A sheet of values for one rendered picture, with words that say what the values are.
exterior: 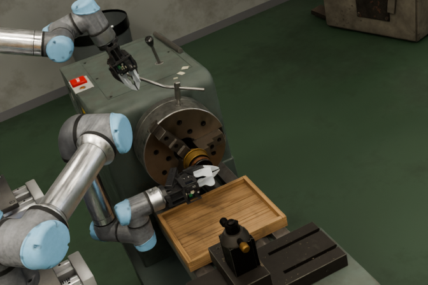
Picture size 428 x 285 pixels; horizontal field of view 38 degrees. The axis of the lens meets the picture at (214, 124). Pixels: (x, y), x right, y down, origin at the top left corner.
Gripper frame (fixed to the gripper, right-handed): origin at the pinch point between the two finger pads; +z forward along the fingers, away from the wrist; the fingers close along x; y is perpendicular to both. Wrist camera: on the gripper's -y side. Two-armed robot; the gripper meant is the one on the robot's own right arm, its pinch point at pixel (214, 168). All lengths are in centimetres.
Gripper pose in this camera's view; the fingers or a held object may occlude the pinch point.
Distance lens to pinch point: 204.8
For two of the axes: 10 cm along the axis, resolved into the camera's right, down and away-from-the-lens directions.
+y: 4.1, 3.8, -8.3
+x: -2.1, -8.4, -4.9
